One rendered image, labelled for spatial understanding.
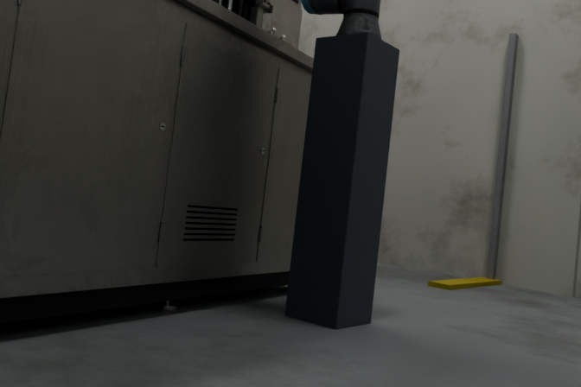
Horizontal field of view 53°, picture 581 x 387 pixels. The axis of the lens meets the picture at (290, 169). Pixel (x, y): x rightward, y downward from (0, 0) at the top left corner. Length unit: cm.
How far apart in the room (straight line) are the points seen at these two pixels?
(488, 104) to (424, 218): 86
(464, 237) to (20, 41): 316
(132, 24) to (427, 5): 313
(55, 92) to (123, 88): 19
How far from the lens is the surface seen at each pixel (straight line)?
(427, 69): 424
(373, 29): 193
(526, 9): 410
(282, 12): 323
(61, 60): 138
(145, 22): 156
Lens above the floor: 36
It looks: 3 degrees up
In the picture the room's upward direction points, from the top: 7 degrees clockwise
